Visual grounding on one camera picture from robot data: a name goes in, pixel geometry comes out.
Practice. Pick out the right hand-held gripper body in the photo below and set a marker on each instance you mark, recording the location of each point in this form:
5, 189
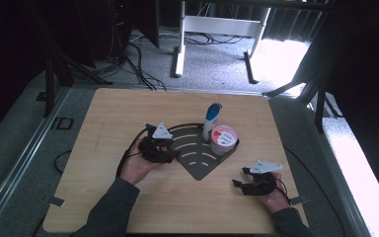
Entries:
265, 186

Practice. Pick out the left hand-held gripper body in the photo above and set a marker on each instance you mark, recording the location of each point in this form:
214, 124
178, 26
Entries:
154, 149

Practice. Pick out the pink bottle with blue cap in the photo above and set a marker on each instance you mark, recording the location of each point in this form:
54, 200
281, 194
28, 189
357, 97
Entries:
149, 126

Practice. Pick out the black fan-shaped corner rack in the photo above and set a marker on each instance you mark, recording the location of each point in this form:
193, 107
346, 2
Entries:
199, 173

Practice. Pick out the pink round tub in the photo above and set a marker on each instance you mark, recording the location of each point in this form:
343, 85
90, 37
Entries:
223, 144

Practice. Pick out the white tube with blue cap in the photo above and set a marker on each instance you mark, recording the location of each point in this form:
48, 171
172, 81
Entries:
210, 126

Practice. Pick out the person's right hand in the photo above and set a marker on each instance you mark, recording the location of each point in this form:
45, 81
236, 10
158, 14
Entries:
278, 202

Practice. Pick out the person's left hand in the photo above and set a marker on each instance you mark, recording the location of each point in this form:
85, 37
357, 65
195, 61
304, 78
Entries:
135, 168

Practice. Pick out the grey tape piece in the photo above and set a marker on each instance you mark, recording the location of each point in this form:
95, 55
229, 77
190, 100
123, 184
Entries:
54, 200
300, 199

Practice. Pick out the black metal stand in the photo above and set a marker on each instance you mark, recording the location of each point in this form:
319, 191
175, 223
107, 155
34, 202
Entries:
49, 89
319, 112

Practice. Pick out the black computer tower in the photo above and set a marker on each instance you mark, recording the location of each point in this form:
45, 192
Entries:
118, 19

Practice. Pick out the grey metal rail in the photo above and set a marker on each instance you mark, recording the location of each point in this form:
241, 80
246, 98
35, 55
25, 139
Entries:
23, 158
343, 191

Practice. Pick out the black rectangular floor bracket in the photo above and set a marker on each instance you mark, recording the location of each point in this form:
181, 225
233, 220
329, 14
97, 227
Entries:
54, 123

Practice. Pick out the white desk frame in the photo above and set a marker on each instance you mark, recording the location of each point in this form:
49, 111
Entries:
222, 25

